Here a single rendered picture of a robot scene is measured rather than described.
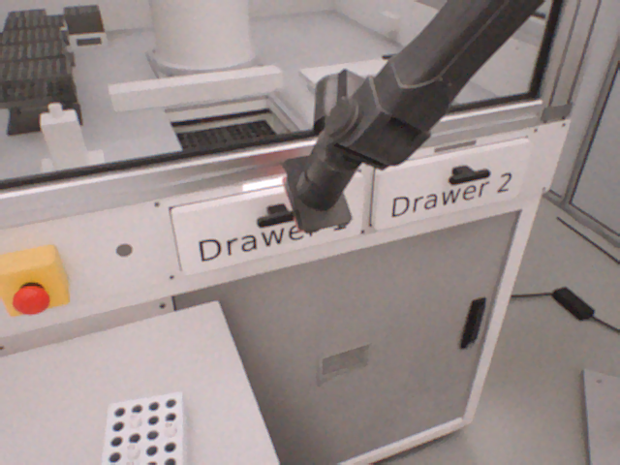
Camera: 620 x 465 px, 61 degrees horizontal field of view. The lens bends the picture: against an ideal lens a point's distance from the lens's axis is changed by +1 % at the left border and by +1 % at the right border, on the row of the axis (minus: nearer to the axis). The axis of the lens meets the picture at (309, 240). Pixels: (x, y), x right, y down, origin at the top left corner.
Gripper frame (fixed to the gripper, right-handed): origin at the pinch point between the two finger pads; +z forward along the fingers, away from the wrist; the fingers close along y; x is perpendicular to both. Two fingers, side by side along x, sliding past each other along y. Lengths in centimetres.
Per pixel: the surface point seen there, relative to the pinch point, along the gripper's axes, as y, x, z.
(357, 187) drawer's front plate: 3.0, -10.0, 0.3
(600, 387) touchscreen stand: -47, -96, 71
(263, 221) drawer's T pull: 0.1, 6.3, -1.7
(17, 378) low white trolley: -10.0, 41.1, 10.0
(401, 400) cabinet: -31, -28, 54
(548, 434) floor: -53, -73, 71
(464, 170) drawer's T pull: 1.5, -27.8, -1.1
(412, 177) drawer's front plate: 2.8, -19.5, 0.4
